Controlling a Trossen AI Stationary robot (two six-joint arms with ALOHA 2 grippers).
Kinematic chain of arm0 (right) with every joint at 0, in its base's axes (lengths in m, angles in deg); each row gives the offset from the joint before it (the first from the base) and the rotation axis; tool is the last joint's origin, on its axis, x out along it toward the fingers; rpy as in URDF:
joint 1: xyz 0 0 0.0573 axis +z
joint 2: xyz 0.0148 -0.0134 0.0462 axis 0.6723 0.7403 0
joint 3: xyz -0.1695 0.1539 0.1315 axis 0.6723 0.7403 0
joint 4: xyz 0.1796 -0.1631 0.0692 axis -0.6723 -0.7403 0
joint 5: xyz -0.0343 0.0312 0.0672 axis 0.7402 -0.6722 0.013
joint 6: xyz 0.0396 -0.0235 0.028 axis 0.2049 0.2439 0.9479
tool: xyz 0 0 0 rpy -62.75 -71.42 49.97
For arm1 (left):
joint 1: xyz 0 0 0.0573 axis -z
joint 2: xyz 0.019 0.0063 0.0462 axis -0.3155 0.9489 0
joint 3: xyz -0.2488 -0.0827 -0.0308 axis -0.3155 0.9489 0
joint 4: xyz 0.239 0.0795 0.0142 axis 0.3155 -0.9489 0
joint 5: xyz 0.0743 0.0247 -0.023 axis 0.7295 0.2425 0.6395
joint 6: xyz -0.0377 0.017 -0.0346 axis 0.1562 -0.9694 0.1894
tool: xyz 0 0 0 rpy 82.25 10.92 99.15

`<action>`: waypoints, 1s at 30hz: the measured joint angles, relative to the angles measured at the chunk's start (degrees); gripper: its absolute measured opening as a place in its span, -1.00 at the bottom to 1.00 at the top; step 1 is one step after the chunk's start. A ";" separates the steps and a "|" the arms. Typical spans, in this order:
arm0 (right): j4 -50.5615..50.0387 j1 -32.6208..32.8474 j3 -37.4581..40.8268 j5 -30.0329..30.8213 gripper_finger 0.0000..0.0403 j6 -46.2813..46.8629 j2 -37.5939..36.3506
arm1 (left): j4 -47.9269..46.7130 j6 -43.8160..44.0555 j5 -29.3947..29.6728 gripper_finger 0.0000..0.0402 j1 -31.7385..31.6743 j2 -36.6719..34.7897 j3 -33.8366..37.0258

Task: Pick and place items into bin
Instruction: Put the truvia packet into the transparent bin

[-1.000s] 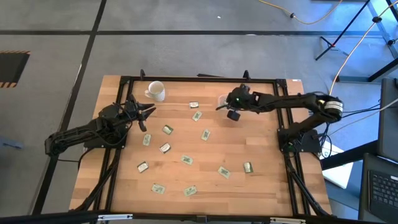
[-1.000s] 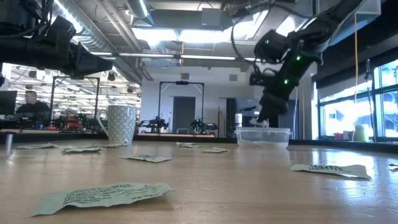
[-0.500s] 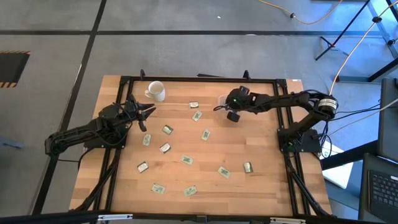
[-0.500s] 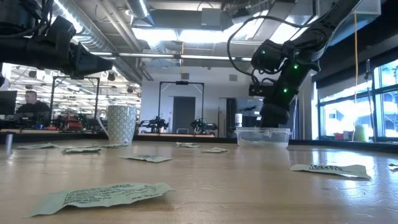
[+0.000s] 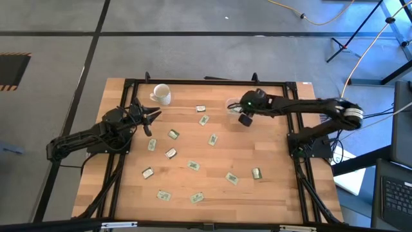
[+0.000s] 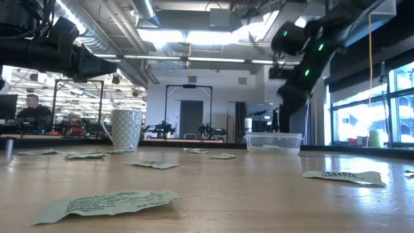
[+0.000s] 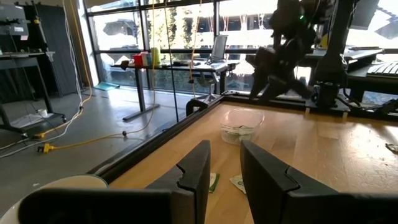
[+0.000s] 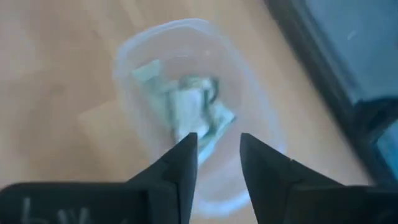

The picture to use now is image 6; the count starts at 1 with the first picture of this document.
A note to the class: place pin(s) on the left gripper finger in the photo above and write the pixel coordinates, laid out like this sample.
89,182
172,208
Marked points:
93,64

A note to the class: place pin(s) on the green tea bag packet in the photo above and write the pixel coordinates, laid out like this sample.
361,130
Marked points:
224,156
84,156
39,151
120,151
103,204
195,150
344,177
152,164

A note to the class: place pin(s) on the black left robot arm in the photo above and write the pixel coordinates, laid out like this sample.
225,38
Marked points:
22,53

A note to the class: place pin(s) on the black background robot arm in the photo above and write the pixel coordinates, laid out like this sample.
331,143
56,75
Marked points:
161,128
208,130

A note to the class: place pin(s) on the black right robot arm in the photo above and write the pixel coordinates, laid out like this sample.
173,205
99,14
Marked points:
318,48

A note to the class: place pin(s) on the clear plastic container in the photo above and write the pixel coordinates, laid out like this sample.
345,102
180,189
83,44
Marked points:
273,142

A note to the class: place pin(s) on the white cylinder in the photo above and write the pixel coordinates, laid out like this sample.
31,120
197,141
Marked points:
248,125

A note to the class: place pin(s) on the white patterned mug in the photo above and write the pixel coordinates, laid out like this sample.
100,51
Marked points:
126,129

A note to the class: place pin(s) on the person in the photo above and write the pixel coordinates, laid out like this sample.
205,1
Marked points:
34,111

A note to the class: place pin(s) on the red container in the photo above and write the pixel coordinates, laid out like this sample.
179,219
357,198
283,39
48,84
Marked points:
352,141

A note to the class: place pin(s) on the black monitor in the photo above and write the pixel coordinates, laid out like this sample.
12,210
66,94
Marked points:
8,106

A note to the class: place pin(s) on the yellow-green container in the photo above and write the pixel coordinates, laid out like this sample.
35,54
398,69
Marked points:
376,139

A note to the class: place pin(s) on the grey door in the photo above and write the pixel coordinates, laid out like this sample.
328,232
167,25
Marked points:
191,118

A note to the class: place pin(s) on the black gantry frame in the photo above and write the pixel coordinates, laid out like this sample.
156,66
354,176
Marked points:
77,80
189,86

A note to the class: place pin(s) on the black aluminium table frame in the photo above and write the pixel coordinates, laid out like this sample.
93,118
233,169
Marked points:
194,145

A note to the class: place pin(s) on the silver metal post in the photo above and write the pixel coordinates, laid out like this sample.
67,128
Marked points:
9,149

